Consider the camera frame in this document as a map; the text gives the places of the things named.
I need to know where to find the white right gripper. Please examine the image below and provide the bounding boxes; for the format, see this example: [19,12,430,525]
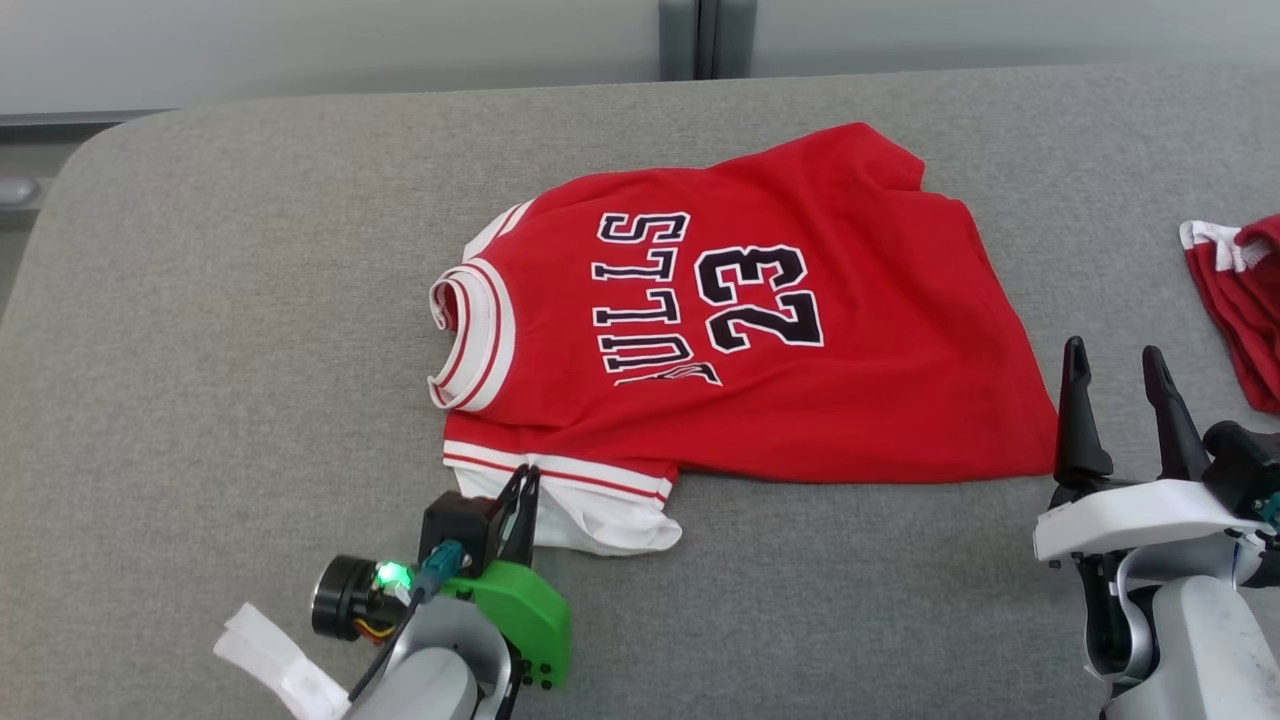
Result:
[1033,336,1263,671]

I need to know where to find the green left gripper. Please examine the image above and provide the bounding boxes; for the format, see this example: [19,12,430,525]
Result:
[440,464,573,691]

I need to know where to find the red shorts with white trim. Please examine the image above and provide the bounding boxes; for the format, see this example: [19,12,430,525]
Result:
[1180,213,1280,416]

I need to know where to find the red Bulls 23 jersey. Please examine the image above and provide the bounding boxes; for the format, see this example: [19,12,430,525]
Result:
[427,122,1059,557]

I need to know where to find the white tape label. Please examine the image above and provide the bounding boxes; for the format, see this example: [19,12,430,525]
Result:
[213,602,351,720]

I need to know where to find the black cable with teal plug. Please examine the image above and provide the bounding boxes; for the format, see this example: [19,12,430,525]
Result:
[348,540,469,706]

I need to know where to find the grey partition post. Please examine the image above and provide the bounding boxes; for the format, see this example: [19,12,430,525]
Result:
[658,0,758,81]

